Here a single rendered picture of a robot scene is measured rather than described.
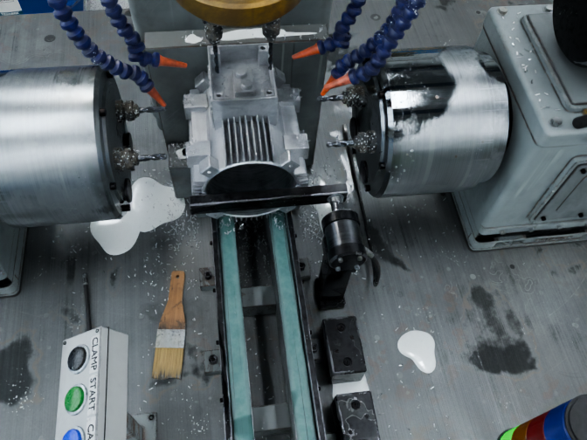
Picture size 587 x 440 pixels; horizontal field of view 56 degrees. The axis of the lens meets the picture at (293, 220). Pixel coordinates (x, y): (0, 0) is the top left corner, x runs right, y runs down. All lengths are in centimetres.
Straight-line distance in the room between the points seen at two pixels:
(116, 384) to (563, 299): 83
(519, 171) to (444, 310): 30
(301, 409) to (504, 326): 44
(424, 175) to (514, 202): 21
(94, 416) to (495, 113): 71
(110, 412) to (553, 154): 74
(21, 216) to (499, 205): 79
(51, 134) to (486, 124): 64
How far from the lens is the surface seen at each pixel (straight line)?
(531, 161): 96
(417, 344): 106
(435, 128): 88
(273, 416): 94
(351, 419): 94
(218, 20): 72
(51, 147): 86
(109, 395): 75
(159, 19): 107
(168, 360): 102
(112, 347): 76
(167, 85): 100
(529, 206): 109
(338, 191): 90
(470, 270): 115
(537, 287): 119
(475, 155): 93
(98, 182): 86
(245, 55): 95
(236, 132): 88
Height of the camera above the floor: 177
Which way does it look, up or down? 59 degrees down
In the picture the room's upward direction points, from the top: 6 degrees clockwise
